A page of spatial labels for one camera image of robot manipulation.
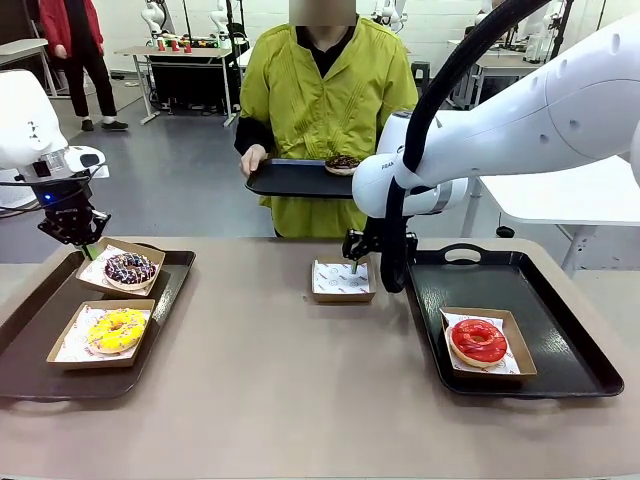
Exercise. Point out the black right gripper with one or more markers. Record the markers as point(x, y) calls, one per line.
point(375, 235)

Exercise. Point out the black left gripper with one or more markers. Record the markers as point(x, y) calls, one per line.
point(65, 195)

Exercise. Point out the white printed paper liner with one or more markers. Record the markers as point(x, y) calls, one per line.
point(511, 366)
point(75, 345)
point(95, 270)
point(335, 280)

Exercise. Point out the brown cardboard box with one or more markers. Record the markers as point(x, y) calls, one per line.
point(345, 299)
point(500, 376)
point(140, 250)
point(100, 365)

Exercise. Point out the purple sprinkled donut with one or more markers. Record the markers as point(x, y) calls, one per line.
point(115, 275)

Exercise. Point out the yellow sprinkled donut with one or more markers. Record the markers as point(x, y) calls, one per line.
point(100, 340)

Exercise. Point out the red glazed donut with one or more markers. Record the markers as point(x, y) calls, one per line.
point(462, 345)

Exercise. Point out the person right forearm black sleeve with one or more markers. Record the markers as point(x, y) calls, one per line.
point(250, 135)

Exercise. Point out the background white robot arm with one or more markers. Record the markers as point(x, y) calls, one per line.
point(152, 15)
point(220, 27)

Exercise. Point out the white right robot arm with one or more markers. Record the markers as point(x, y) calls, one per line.
point(575, 100)

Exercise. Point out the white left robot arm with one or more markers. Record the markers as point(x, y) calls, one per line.
point(25, 120)

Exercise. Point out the person right hand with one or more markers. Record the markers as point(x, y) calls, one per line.
point(251, 160)

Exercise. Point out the chocolate sprinkled donut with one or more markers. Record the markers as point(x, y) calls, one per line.
point(332, 167)

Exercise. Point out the person body green smock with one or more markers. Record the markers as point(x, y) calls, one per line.
point(325, 110)

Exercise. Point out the black cabinet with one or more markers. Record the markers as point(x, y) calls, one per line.
point(190, 82)

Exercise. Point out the grey stool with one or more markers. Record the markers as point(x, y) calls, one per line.
point(420, 70)

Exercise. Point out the white desk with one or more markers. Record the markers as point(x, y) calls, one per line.
point(20, 47)

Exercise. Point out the person in red jacket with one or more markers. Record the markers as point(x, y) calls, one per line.
point(75, 30)

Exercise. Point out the wooden top table white legs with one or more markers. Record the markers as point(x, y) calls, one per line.
point(175, 51)

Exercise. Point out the grey work table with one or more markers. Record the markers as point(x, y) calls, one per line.
point(500, 65)

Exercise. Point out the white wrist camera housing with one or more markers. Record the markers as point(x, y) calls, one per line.
point(80, 159)

